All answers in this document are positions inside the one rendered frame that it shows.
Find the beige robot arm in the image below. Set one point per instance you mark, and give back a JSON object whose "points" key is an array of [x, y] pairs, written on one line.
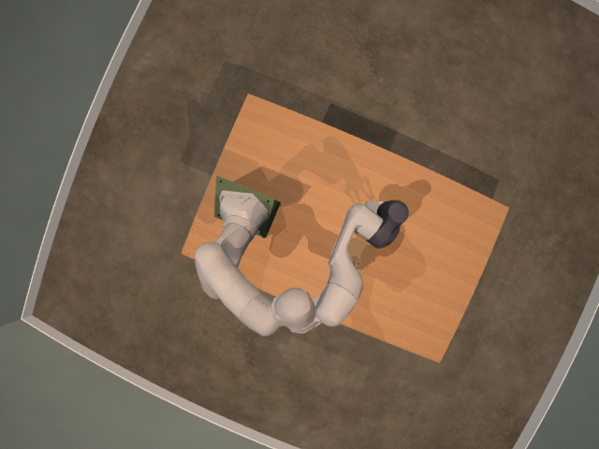
{"points": [[243, 214]]}

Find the tan flat mat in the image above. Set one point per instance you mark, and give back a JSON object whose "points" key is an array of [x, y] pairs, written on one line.
{"points": [[362, 252]]}

